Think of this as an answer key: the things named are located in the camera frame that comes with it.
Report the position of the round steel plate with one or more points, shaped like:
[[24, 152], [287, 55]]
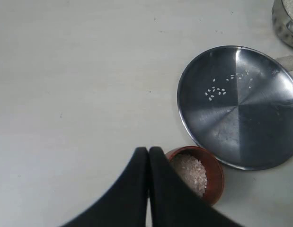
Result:
[[237, 103]]

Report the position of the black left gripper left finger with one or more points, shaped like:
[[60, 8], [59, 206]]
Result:
[[125, 203]]

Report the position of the clear tape strip on table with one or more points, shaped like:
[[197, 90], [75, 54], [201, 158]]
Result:
[[286, 62]]

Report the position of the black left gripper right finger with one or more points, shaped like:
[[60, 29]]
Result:
[[173, 204]]

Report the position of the steel bowl of rice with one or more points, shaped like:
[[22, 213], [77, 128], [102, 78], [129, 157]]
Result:
[[282, 23]]

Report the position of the brown wooden cup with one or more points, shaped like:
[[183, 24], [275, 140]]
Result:
[[200, 170]]

